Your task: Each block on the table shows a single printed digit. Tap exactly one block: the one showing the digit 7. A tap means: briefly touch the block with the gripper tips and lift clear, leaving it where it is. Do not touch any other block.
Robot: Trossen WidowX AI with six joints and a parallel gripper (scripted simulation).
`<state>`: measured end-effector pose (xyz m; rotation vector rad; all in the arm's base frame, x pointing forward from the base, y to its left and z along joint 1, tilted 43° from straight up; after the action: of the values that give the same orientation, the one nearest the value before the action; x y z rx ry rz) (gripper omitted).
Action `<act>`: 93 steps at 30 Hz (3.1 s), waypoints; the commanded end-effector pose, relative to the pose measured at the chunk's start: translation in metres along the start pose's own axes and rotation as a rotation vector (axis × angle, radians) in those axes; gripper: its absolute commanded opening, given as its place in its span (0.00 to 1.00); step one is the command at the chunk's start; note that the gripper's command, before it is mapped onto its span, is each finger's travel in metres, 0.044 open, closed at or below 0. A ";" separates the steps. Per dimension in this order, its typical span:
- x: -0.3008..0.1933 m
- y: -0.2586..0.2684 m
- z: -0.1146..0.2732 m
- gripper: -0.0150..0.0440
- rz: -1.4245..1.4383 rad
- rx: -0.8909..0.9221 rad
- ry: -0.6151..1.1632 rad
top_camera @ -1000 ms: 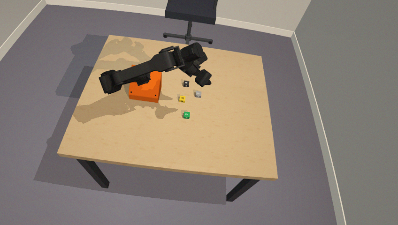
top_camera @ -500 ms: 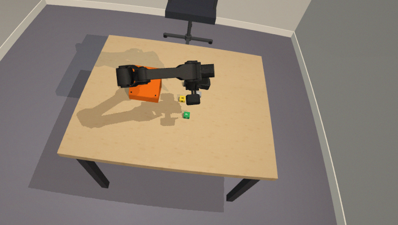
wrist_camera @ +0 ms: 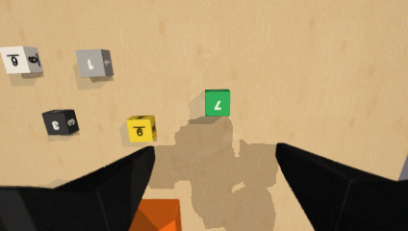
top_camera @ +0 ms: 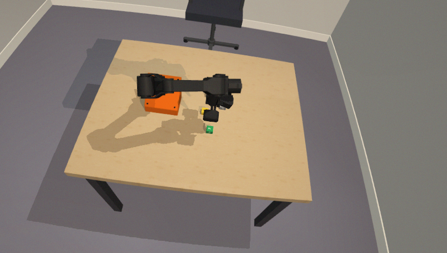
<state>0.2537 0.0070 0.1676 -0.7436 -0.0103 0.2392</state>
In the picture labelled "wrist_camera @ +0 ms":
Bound green block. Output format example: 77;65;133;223
205;89;231;116

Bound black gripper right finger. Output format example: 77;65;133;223
275;142;408;231

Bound black block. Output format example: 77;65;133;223
42;109;80;135

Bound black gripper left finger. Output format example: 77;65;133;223
0;146;155;231

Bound yellow block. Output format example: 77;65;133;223
127;115;157;142

